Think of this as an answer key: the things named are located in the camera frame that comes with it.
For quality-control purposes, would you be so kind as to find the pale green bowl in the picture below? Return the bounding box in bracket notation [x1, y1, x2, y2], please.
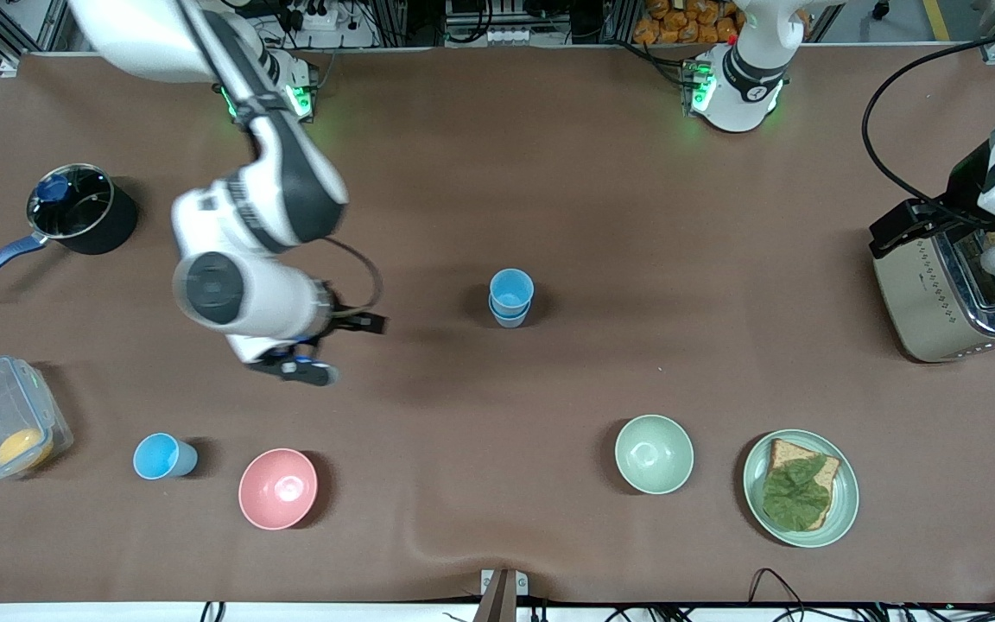
[615, 415, 695, 496]

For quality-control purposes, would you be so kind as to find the blue plastic cup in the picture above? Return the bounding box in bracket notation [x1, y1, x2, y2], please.
[490, 301, 533, 330]
[489, 269, 536, 317]
[133, 433, 200, 480]

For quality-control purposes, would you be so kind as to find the black floor cable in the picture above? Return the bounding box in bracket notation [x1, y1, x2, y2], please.
[748, 568, 811, 622]

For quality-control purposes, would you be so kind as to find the pink bowl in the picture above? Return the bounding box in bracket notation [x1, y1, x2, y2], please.
[238, 447, 319, 530]

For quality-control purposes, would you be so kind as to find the beige chrome toaster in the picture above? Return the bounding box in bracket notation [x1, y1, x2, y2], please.
[871, 220, 995, 364]

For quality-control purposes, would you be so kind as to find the orange round food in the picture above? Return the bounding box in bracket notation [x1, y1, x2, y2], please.
[0, 428, 55, 473]

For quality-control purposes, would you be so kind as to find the brown table cloth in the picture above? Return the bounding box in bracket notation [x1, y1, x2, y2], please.
[0, 43, 995, 606]

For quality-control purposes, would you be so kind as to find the bag of orange snacks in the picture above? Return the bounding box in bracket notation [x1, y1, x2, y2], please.
[633, 0, 745, 47]

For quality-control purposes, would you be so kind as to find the metal table clamp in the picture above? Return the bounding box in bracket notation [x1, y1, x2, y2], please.
[479, 568, 529, 622]

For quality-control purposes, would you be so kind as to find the black pot blue handle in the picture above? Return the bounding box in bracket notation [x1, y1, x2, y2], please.
[0, 163, 139, 297]

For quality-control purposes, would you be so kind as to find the brown bread slice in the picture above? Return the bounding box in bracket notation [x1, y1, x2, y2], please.
[765, 439, 842, 530]

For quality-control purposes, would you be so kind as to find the pale green plate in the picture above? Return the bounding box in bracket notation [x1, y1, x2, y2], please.
[742, 429, 859, 549]

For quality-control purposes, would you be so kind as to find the green lettuce leaf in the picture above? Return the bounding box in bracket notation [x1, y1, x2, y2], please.
[762, 455, 832, 531]

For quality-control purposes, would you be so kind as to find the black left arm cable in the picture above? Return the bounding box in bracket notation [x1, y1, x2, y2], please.
[861, 29, 995, 227]

